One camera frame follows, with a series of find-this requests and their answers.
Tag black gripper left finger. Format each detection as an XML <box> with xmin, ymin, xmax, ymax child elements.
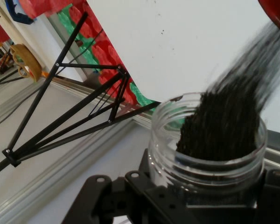
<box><xmin>62</xmin><ymin>149</ymin><xmax>187</xmax><ymax>224</ymax></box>

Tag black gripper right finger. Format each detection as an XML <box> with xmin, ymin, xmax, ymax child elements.
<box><xmin>256</xmin><ymin>168</ymin><xmax>280</xmax><ymax>224</ymax></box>

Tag clear plastic jar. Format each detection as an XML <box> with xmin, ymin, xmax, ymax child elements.
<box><xmin>147</xmin><ymin>92</ymin><xmax>268</xmax><ymax>206</ymax></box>

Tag black seeds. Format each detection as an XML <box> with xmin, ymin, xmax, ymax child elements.
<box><xmin>176</xmin><ymin>22</ymin><xmax>280</xmax><ymax>161</ymax></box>

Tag black tripod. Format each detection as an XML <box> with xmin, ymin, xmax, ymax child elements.
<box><xmin>0</xmin><ymin>11</ymin><xmax>163</xmax><ymax>179</ymax></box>

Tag green foam puzzle mat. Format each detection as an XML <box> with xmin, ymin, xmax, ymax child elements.
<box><xmin>129</xmin><ymin>81</ymin><xmax>163</xmax><ymax>108</ymax></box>
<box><xmin>57</xmin><ymin>4</ymin><xmax>101</xmax><ymax>67</ymax></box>

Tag yellow tape roll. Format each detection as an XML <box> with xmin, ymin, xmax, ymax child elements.
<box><xmin>9</xmin><ymin>44</ymin><xmax>42</xmax><ymax>83</ymax></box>

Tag black background stand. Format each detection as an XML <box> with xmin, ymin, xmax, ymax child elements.
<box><xmin>0</xmin><ymin>16</ymin><xmax>26</xmax><ymax>88</ymax></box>

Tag red bowl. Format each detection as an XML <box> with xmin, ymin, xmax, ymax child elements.
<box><xmin>258</xmin><ymin>0</ymin><xmax>280</xmax><ymax>37</ymax></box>

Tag blue cloth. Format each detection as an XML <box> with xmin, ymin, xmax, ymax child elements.
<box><xmin>4</xmin><ymin>0</ymin><xmax>35</xmax><ymax>25</ymax></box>

